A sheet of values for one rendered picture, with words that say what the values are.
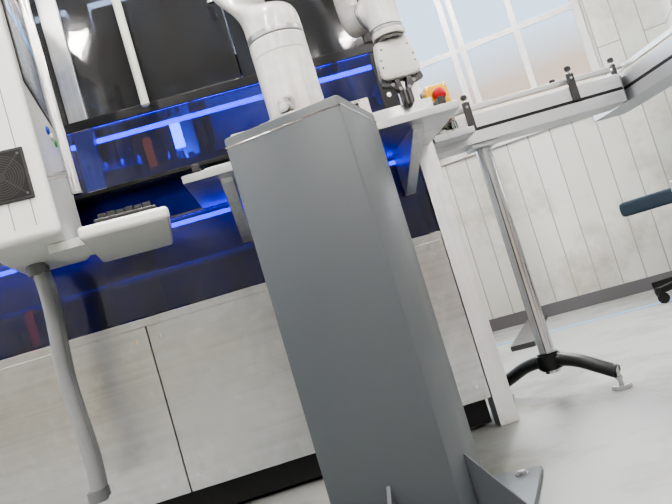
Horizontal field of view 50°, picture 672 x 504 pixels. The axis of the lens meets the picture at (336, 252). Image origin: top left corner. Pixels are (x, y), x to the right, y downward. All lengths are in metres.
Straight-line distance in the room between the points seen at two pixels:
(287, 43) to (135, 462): 1.26
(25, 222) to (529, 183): 3.69
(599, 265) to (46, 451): 3.57
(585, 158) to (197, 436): 3.37
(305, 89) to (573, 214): 3.52
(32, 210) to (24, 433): 0.80
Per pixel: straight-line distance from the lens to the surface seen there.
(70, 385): 1.97
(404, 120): 1.81
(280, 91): 1.50
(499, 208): 2.40
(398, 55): 1.87
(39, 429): 2.26
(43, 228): 1.68
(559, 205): 4.86
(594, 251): 4.86
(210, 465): 2.18
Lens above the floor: 0.49
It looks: 4 degrees up
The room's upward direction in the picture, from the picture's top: 17 degrees counter-clockwise
